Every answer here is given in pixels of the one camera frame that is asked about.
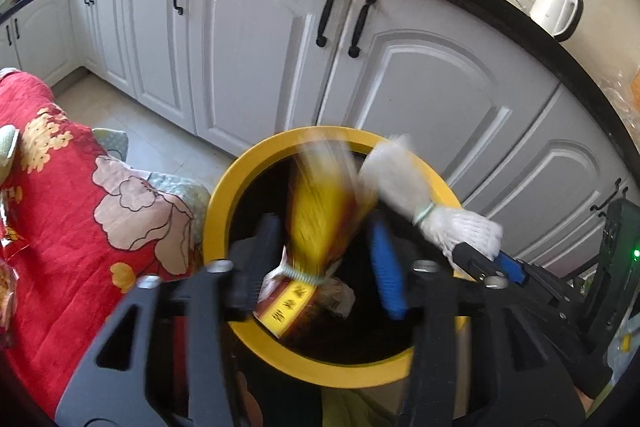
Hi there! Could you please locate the pale dotted cloth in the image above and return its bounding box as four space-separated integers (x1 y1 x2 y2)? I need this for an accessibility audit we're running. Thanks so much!
92 127 212 212

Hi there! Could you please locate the yellow trash bin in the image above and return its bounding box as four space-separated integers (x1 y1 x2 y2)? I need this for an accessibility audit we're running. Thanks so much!
202 125 473 427

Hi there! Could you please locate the pale green cloth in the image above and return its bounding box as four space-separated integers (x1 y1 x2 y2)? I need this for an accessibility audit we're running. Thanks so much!
0 124 21 181

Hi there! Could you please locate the white kitchen base cabinet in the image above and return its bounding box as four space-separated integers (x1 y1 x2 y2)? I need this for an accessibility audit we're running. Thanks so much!
0 0 637 279

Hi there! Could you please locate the yellow snack packet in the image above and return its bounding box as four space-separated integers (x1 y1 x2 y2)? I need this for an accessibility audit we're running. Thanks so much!
252 132 382 340

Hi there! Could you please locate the white electric kettle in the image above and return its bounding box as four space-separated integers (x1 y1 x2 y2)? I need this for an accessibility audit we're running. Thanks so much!
529 0 584 43

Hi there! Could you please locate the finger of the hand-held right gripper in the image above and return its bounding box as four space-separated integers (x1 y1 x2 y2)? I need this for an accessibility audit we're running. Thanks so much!
452 243 587 348
499 253 602 324

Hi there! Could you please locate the red floral blanket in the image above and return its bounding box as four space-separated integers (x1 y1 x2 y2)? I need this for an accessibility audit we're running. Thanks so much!
0 69 211 419

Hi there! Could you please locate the white cotton glove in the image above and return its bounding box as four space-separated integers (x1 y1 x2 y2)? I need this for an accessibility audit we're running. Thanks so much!
357 134 504 269

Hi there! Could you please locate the red snack packet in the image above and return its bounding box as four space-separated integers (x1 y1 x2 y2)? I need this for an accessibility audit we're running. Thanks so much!
0 186 24 259

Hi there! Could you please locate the clear plastic bag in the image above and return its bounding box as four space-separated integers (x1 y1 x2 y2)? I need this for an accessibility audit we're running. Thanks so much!
597 67 640 134

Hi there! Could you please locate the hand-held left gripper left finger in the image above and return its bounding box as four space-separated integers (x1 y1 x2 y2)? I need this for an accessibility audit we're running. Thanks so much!
54 213 284 427

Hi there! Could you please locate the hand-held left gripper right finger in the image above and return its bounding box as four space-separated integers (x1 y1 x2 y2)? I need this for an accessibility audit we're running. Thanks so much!
366 211 587 427

